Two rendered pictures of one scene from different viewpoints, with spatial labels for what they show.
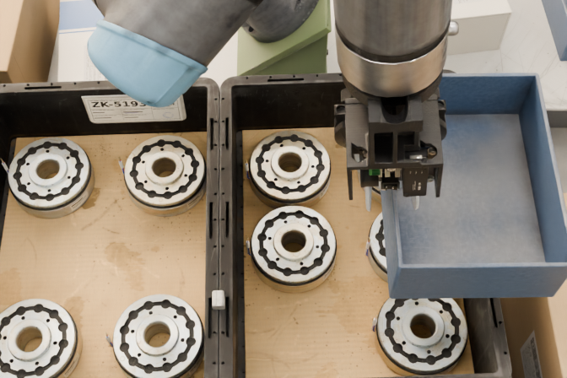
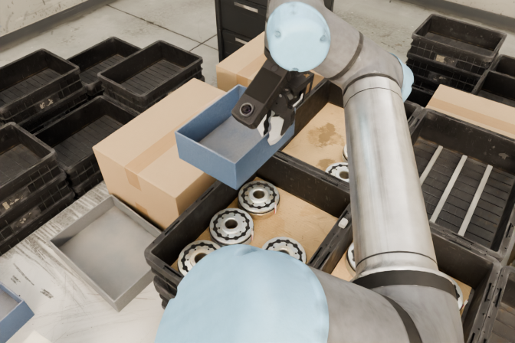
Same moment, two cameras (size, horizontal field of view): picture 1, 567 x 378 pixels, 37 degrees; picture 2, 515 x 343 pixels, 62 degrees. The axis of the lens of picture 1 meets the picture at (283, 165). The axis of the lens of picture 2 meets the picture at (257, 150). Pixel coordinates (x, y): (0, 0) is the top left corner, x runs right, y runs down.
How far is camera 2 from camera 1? 0.93 m
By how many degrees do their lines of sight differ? 73
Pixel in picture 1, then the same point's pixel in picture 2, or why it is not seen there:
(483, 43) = not seen: outside the picture
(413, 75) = not seen: hidden behind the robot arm
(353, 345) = (286, 215)
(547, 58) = (37, 321)
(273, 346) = (318, 233)
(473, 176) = (224, 147)
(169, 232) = not seen: hidden behind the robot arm
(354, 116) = (296, 83)
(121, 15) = (396, 61)
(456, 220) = (247, 138)
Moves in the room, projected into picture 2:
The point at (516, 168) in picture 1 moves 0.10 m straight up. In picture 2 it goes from (205, 141) to (201, 102)
